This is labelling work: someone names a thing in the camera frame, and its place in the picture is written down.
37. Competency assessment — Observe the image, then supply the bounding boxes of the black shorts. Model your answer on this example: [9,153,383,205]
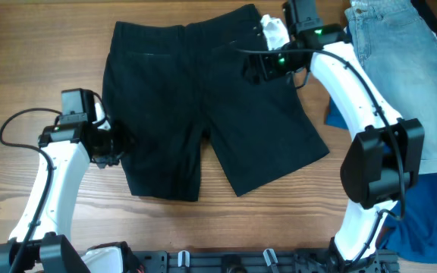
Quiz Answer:
[102,4,329,202]

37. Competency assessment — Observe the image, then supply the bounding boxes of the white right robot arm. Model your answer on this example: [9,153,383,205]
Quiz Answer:
[248,20,424,272]

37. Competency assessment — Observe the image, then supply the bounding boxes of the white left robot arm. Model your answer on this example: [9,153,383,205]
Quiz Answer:
[0,123,140,272]

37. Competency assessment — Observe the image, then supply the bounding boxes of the light blue denim shorts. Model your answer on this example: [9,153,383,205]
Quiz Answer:
[345,0,437,174]

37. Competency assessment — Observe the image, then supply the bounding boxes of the blue t-shirt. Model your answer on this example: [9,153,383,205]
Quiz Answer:
[324,49,437,265]

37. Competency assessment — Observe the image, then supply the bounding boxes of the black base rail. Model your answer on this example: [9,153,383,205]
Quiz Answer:
[127,248,400,273]

